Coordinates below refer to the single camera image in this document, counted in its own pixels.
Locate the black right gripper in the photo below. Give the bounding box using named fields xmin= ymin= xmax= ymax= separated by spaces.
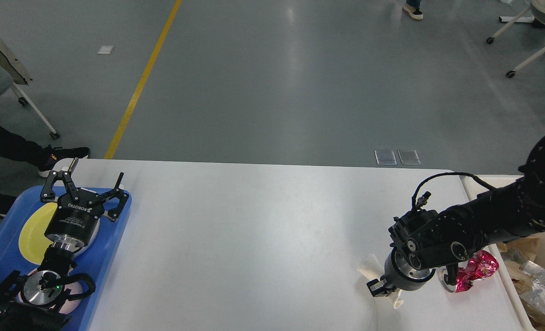
xmin=367 ymin=249 xmax=458 ymax=297

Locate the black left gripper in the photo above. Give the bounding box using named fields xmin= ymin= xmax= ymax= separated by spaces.
xmin=40 ymin=157 xmax=130 ymax=251

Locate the white paper napkin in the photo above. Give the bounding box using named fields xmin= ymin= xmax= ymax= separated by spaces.
xmin=358 ymin=253 xmax=403 ymax=309

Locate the yellow plastic plate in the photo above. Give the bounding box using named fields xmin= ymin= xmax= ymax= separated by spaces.
xmin=18 ymin=202 xmax=57 ymax=265

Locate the brown paper bag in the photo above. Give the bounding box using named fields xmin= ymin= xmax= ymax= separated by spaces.
xmin=496 ymin=236 xmax=541 ymax=262

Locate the foil tray with paper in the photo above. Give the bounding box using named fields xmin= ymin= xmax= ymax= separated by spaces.
xmin=501 ymin=250 xmax=545 ymax=331

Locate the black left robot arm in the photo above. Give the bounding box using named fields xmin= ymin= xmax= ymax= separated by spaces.
xmin=0 ymin=160 xmax=131 ymax=331

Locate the red object under arm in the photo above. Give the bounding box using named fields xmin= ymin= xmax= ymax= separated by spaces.
xmin=438 ymin=250 xmax=500 ymax=293

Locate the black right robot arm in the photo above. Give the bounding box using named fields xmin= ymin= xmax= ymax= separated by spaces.
xmin=367 ymin=136 xmax=545 ymax=297

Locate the person in black clothes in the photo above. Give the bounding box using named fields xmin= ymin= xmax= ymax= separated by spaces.
xmin=0 ymin=126 xmax=91 ymax=218

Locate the clear floor plate right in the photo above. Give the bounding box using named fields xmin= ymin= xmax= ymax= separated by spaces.
xmin=397 ymin=149 xmax=421 ymax=166

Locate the clear floor plate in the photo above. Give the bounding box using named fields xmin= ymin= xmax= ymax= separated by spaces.
xmin=397 ymin=149 xmax=421 ymax=166
xmin=374 ymin=149 xmax=397 ymax=166

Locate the clear floor plate left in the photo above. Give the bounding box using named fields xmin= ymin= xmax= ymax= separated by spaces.
xmin=374 ymin=149 xmax=397 ymax=166

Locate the beige plastic bin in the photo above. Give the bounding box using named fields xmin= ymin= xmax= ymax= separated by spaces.
xmin=461 ymin=175 xmax=545 ymax=331

